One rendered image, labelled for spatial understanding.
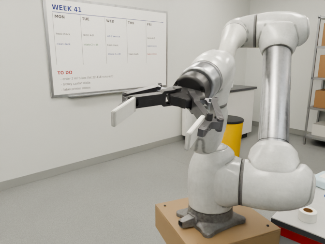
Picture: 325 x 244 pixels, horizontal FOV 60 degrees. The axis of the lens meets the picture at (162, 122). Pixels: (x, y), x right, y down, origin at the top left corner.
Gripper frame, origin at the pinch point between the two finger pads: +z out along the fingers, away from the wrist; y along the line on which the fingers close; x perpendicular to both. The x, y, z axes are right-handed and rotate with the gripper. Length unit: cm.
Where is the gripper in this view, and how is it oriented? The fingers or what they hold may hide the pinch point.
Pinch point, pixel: (151, 127)
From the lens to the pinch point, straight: 46.0
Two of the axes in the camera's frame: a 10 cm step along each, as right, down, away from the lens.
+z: -4.5, 4.2, -7.9
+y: -8.9, -2.6, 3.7
